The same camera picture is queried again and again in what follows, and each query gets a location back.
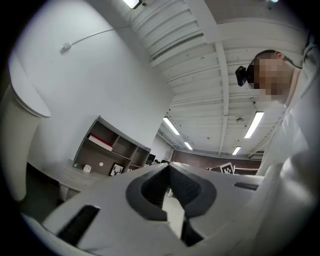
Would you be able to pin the small green object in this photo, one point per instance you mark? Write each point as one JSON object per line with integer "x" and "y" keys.
{"x": 75, "y": 165}

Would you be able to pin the person's head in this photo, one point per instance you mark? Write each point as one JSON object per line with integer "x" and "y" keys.
{"x": 272, "y": 75}

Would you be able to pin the white cube clock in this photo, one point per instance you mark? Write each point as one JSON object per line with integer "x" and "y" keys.
{"x": 87, "y": 168}

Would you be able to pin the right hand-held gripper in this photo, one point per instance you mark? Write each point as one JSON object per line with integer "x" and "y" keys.
{"x": 227, "y": 168}

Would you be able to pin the white wall junction box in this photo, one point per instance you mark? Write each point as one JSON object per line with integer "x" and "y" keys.
{"x": 66, "y": 47}

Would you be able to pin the round white side table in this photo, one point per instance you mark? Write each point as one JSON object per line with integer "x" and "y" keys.
{"x": 17, "y": 125}

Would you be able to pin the grey wooden shelf unit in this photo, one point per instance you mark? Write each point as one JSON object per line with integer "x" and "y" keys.
{"x": 125, "y": 150}

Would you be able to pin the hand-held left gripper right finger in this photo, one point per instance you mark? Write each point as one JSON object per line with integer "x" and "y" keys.
{"x": 225, "y": 195}

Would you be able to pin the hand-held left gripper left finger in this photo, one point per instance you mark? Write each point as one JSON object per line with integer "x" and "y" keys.
{"x": 112, "y": 212}

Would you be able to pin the black head-mounted camera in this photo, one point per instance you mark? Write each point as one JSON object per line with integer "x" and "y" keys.
{"x": 242, "y": 75}

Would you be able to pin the deer picture frame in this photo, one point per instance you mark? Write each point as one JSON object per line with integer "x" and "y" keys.
{"x": 116, "y": 170}

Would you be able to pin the grey wooden desk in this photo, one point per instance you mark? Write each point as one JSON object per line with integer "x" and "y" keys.
{"x": 75, "y": 178}

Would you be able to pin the ceiling light panel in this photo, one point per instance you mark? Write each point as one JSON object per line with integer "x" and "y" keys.
{"x": 132, "y": 3}
{"x": 188, "y": 146}
{"x": 171, "y": 126}
{"x": 236, "y": 150}
{"x": 254, "y": 124}

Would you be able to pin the black computer monitor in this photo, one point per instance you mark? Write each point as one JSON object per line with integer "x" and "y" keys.
{"x": 151, "y": 159}

